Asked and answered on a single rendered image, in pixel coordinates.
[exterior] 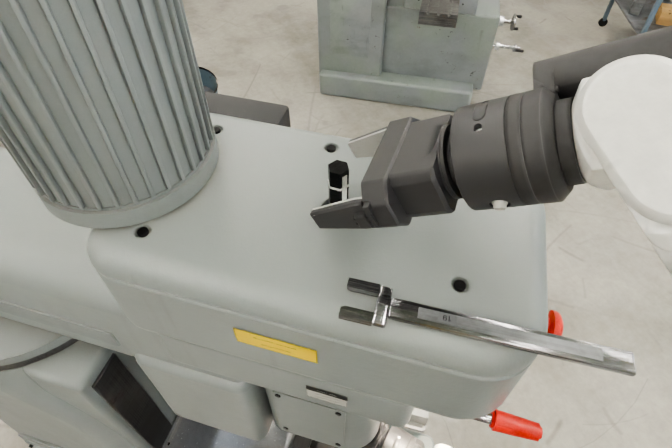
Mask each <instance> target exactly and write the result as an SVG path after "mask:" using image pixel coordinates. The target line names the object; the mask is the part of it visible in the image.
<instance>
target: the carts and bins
mask: <svg viewBox="0 0 672 448"><path fill-rule="evenodd" d="M614 1H615V2H616V4H617V5H618V7H619V8H620V10H621V11H622V13H623V14H624V16H625V17H626V19H627V20H628V22H629V23H630V25H631V26H632V28H633V29H634V31H635V32H636V34H637V35H638V34H641V33H645V32H649V31H653V30H656V29H660V28H664V27H668V26H671V25H672V2H671V0H610V2H609V4H608V6H607V9H606V11H605V13H604V15H603V18H601V19H600V20H599V21H598V24H599V26H601V27H603V26H605V25H606V24H607V23H608V20H607V17H608V15H609V13H610V10H611V8H612V6H613V4H614ZM198 67H199V66H198ZM199 71H200V75H201V79H202V83H203V87H204V91H206V92H212V93H218V83H217V82H216V80H217V78H216V76H215V75H214V74H213V73H212V72H211V71H210V70H208V69H205V68H203V67H199ZM215 78H216V79H215Z"/></svg>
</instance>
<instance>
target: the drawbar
mask: <svg viewBox="0 0 672 448"><path fill-rule="evenodd" d="M345 175H347V185H348V184H349V168H348V164H347V162H344V161H340V160H335V161H333V162H332V163H330V164H328V180H329V183H328V190H329V204H332V203H335V202H339V201H342V191H337V190H333V189H330V187H334V188H338V189H341V188H342V177H344V176H345ZM329 185H330V187H329Z"/></svg>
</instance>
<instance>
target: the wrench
mask: <svg viewBox="0 0 672 448"><path fill-rule="evenodd" d="M347 289H348V290H349V291H351V292H355V293H360V294H364V295H369V296H373V297H377V302H376V306H375V311H374V312H370V311H366V310H362V309H357V308H353V307H349V306H341V308H340V311H339V315H338V319H343V320H347V321H351V322H355V323H359V324H363V325H368V326H371V325H373V326H376V327H380V328H385V326H386V321H387V317H388V319H390V320H394V321H398V322H403V323H407V324H411V325H415V326H420V327H424V328H428V329H432V330H437V331H441V332H445V333H449V334H454V335H458V336H462V337H466V338H470V339H475V340H479V341H483V342H487V343H492V344H496V345H500V346H504V347H509V348H513V349H517V350H521V351H526V352H530V353H534V354H538V355H543V356H547V357H551V358H555V359H560V360H564V361H568V362H572V363H577V364H581V365H585V366H589V367H594V368H598V369H602V370H606V371H611V372H615V373H619V374H623V375H628V376H635V375H636V367H635V362H634V356H633V353H632V352H631V351H626V350H622V349H617V348H613V347H608V346H604V345H600V344H595V343H591V342H586V341H582V340H578V339H573V338H569V337H564V336H560V335H556V334H551V333H547V332H542V331H538V330H534V329H529V328H525V327H520V326H516V325H512V324H507V323H503V322H498V321H494V320H490V319H485V318H481V317H476V316H472V315H468V314H463V313H459V312H454V311H450V310H446V309H441V308H437V307H432V306H428V305H424V304H419V303H415V302H410V301H406V300H402V299H397V298H392V299H391V297H392V292H393V289H392V288H391V287H386V286H381V287H380V284H377V283H372V282H368V281H363V280H359V279H354V278H350V277H349V280H348V283H347Z"/></svg>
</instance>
